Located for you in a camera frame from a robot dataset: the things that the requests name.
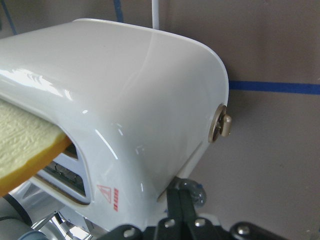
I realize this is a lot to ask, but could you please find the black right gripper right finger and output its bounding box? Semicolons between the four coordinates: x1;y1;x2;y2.
178;189;197;222

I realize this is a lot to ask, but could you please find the white toaster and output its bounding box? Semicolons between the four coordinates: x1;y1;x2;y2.
0;18;229;231

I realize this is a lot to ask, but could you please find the toast slice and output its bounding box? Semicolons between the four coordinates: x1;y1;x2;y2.
0;100;72;196

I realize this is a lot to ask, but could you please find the white power cord with plug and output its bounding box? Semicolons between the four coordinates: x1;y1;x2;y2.
151;0;161;30

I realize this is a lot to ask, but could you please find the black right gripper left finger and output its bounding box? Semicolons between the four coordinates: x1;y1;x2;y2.
166;188;183;221

